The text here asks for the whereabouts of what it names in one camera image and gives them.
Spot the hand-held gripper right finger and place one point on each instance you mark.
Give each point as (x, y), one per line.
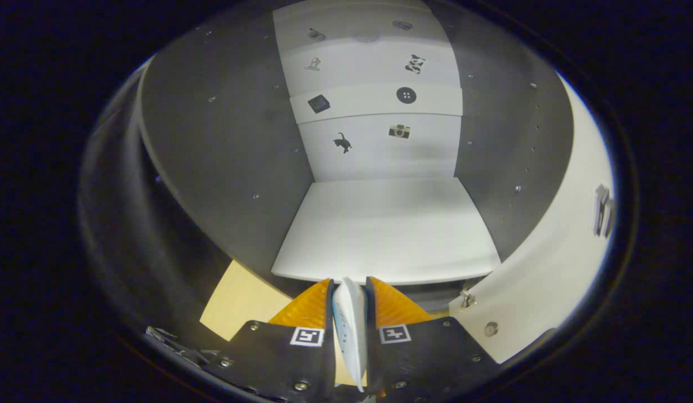
(373, 364)

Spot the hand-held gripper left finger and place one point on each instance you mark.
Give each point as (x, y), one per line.
(329, 364)

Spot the blue white bottle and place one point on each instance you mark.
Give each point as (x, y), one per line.
(352, 324)

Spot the light grey cabinet door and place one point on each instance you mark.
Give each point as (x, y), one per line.
(547, 268)

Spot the metal door hinge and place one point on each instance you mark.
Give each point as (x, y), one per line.
(467, 298)

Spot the white cabinet shelf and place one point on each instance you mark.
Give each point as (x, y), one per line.
(380, 229)

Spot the grey cabinet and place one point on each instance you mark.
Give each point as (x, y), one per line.
(223, 168)

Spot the black backdrop cloth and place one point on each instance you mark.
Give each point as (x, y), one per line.
(133, 235)

